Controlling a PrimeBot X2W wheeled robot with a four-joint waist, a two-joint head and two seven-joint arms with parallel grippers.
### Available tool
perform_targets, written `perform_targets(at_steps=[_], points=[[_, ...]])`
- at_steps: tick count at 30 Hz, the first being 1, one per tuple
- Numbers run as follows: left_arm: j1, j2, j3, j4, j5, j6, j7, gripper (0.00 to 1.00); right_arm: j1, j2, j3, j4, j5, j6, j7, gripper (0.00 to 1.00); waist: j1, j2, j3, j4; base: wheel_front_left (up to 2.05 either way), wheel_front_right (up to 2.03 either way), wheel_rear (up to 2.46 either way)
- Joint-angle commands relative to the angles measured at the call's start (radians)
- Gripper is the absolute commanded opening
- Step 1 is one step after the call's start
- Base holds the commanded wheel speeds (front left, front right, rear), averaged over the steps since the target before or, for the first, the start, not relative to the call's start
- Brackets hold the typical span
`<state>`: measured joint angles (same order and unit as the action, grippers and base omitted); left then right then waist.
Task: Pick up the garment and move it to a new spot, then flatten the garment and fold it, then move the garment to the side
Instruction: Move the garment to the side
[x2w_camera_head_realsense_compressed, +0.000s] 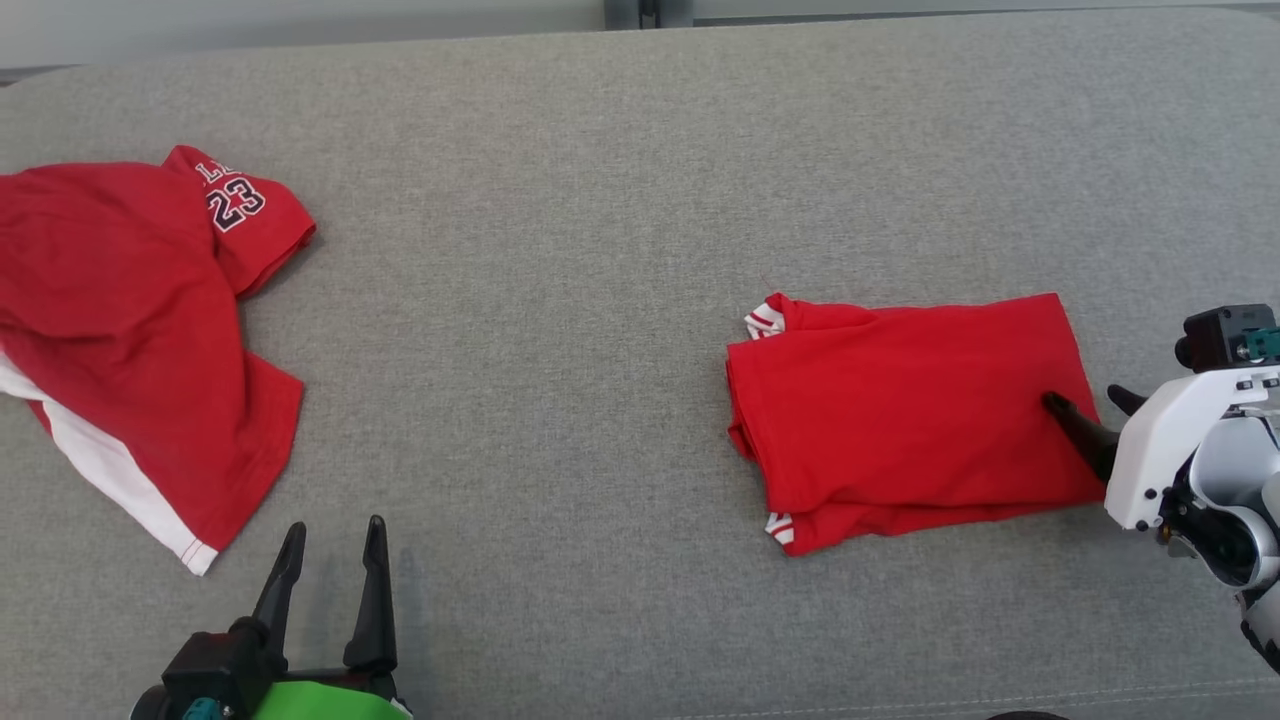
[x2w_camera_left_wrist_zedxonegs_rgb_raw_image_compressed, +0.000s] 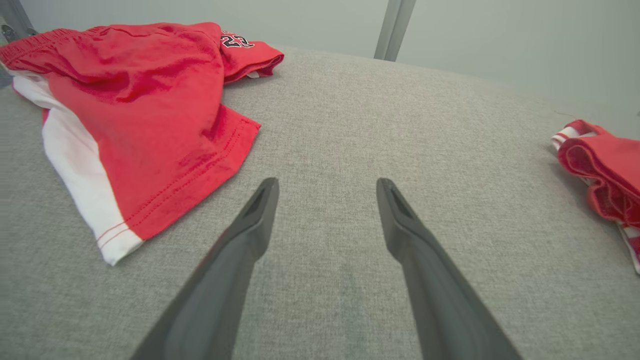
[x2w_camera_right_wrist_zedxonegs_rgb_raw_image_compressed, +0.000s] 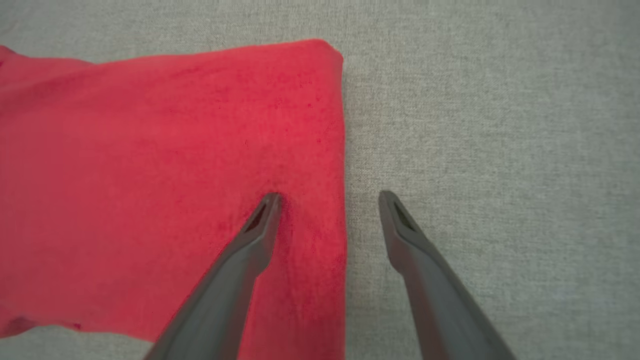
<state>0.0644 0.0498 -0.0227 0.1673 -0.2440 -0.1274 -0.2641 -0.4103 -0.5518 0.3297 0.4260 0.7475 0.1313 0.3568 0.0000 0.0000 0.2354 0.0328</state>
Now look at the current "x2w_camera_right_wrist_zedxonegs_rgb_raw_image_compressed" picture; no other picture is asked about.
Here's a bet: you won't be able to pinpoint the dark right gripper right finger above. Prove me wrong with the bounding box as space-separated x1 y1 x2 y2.
378 190 519 360

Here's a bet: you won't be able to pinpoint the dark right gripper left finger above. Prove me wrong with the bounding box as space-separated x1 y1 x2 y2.
144 192 284 360

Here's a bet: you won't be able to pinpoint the red jersey white striped sleeves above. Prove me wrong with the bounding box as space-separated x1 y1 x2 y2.
0 38 349 360

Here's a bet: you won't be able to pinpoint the grey fabric sofa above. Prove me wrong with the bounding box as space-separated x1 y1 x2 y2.
0 0 640 360

